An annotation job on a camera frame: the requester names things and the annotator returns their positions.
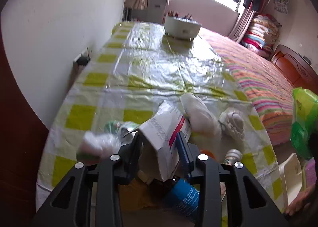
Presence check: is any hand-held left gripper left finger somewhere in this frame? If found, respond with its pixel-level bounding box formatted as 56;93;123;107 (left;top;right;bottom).
31;132;143;227

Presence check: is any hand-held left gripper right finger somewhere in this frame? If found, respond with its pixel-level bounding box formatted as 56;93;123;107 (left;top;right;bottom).
175;131;291;227

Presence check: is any white cardboard box red stripe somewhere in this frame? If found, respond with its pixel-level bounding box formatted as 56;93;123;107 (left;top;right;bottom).
137;100;192;182

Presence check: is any clear plastic bag of scraps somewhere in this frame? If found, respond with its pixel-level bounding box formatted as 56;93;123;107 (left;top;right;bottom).
76;131;122;161

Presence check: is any white bottle with pink label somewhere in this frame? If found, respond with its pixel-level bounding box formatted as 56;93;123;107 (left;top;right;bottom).
223;149;242;165

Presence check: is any green plastic bag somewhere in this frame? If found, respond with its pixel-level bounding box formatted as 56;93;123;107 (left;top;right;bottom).
290;87;318;160

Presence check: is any person's right hand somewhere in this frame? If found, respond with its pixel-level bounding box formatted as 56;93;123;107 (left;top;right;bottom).
285;188;314;216

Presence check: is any orange round lid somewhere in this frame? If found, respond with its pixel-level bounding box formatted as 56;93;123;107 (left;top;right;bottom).
199;149;216;160

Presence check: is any silver foil blister pack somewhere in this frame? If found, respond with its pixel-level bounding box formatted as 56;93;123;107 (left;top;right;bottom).
104;120;140;139

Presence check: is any brown cardboard piece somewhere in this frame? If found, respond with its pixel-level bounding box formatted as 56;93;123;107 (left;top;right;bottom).
118;178;167;210

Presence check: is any crumpled white plastic bag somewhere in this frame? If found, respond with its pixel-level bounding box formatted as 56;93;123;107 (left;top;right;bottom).
180;93;221;138

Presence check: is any blue bottle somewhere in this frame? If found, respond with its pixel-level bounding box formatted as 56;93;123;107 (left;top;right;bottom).
163;178;200;217

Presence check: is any crumpled white tissue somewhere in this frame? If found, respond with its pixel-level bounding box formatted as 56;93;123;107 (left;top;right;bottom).
219;108;246;139

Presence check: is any striped colourful bed blanket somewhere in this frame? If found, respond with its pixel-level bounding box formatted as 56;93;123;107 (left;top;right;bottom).
199;27;295;146

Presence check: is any white plastic stool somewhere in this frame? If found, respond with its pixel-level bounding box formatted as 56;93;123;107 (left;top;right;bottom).
278;154;305;206

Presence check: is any dark red wooden door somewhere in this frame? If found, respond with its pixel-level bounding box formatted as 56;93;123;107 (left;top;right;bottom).
0;35;49;227

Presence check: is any white plastic basket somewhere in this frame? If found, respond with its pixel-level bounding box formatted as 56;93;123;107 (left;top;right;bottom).
164;15;201;41

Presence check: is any wooden headboard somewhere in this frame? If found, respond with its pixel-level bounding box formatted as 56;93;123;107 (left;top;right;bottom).
270;44;318;91

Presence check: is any stack of folded quilts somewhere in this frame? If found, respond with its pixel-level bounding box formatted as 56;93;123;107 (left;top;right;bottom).
240;14;281;59

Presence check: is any striped curtain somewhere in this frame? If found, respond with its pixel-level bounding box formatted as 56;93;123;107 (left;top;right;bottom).
228;7;256;42

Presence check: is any wall socket with plug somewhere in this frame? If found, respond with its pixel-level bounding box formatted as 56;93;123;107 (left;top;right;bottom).
73;47;92;69

